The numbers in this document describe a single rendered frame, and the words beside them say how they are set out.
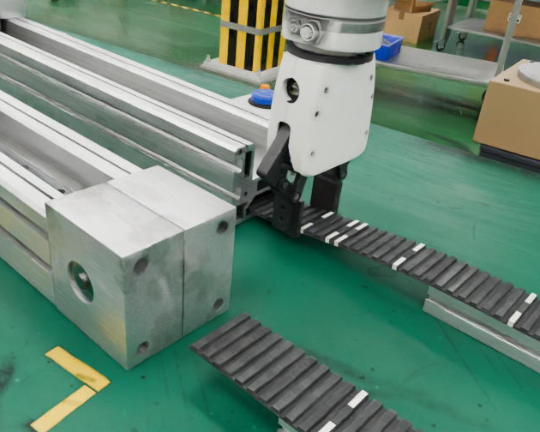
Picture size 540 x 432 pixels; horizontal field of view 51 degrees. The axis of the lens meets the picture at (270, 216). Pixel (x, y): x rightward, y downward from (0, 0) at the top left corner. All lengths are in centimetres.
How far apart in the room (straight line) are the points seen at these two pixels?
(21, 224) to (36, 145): 13
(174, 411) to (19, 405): 10
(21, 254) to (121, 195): 11
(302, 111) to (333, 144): 5
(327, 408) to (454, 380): 13
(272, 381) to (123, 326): 10
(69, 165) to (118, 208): 14
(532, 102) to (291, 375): 61
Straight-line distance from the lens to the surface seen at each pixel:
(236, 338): 39
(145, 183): 44
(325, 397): 36
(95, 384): 41
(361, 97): 52
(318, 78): 46
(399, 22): 555
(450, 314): 49
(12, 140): 63
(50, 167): 57
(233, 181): 55
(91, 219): 40
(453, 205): 69
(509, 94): 88
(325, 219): 56
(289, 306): 48
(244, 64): 385
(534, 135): 89
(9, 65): 88
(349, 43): 46
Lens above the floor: 108
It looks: 30 degrees down
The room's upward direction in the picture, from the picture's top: 6 degrees clockwise
